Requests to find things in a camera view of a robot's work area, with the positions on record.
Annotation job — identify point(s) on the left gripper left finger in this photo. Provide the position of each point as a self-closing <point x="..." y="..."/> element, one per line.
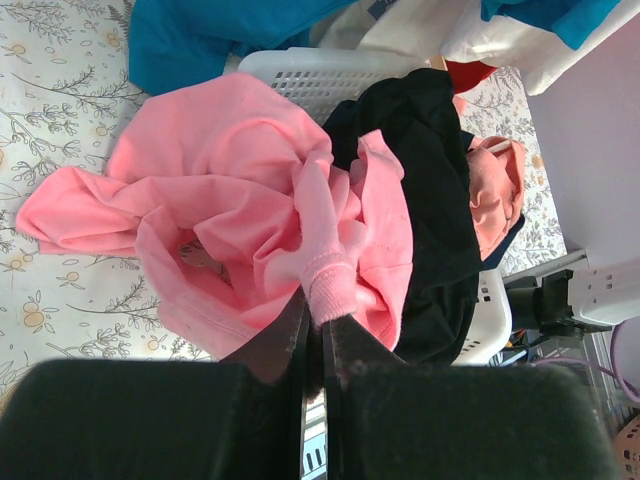
<point x="237" y="418"/>

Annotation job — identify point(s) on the red hanging t shirt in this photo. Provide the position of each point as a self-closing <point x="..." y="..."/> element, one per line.
<point x="466" y="76"/>

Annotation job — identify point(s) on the pink t shirt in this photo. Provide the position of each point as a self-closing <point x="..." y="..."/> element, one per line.
<point x="228" y="194"/>

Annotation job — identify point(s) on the white laundry basket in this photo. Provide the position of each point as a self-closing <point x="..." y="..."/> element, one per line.
<point x="318" y="80"/>

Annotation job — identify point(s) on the black garment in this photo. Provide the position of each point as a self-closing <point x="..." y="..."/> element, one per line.
<point x="420" y="124"/>

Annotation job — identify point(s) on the teal t shirt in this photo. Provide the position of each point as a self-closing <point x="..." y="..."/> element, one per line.
<point x="175" y="44"/>

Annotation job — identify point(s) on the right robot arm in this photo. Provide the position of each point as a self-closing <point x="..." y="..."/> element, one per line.
<point x="569" y="298"/>

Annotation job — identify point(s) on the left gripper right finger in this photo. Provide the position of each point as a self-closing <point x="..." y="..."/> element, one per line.
<point x="390" y="420"/>

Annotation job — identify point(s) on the floral mat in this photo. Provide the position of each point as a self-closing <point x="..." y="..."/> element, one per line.
<point x="65" y="99"/>

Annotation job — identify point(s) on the white t shirt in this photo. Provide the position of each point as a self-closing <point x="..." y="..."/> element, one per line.
<point x="542" y="39"/>

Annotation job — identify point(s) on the peach garment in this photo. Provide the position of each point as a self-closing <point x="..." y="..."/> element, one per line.
<point x="497" y="167"/>

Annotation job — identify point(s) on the orange plastic basket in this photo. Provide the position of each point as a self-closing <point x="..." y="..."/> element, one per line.
<point x="627" y="449"/>

